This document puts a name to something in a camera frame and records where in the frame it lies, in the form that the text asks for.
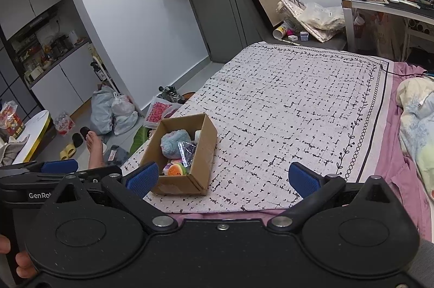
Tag red snack bag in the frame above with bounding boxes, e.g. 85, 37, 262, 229
0, 101, 24, 139

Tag white printed blanket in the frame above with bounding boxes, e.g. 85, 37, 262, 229
120, 42, 395, 214

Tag white desk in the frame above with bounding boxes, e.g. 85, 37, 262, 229
342, 0, 434, 63

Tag person's bare foot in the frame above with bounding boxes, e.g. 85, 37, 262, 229
85, 131, 106, 170

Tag blue-grey plush toy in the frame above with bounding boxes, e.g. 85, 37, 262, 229
160, 130, 192, 160

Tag pink printed plastic bag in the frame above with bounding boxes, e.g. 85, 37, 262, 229
144, 96, 182, 129

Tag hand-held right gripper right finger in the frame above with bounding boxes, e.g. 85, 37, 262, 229
267, 162, 397, 235

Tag grey plastic garbage bag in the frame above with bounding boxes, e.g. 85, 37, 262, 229
90, 86, 117, 135

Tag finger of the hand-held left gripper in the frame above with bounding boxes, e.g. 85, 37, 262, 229
0, 159, 79, 177

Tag white plastic garbage bag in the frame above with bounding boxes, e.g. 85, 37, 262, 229
113, 112, 139, 136
111, 93, 135, 117

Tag cardboard box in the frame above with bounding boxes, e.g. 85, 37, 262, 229
139, 113, 218, 196

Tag round white table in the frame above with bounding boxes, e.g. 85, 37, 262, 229
8, 110, 51, 164

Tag black cable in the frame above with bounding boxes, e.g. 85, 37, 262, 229
380, 62, 428, 76

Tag dark sneakers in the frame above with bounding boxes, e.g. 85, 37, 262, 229
159, 84, 186, 104

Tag person's left hand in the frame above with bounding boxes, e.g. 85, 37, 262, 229
0, 234, 37, 279

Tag cream quilt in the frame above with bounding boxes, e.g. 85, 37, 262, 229
396, 77, 434, 200

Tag white and yellow cup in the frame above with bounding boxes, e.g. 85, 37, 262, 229
273, 24, 293, 40

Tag green cloth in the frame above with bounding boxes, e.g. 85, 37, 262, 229
128, 125, 153, 156

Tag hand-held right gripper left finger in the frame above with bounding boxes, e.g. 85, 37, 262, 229
43, 162, 179, 235

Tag clear plastic bag on floor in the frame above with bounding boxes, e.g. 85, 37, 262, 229
278, 0, 344, 43

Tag yellow slipper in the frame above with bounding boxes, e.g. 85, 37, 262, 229
60, 144, 79, 160

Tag grey cloth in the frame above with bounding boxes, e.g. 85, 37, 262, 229
103, 145, 129, 164

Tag pack of water bottles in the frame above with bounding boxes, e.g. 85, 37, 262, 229
53, 112, 77, 137

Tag white lower kitchen cabinet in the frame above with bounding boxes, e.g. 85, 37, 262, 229
30, 44, 109, 112

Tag watermelon slice plush toy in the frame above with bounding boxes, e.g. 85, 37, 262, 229
163, 163, 190, 176

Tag beige cloth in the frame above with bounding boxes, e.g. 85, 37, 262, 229
0, 137, 29, 166

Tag silver foil packet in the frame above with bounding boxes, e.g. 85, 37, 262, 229
178, 140, 198, 168

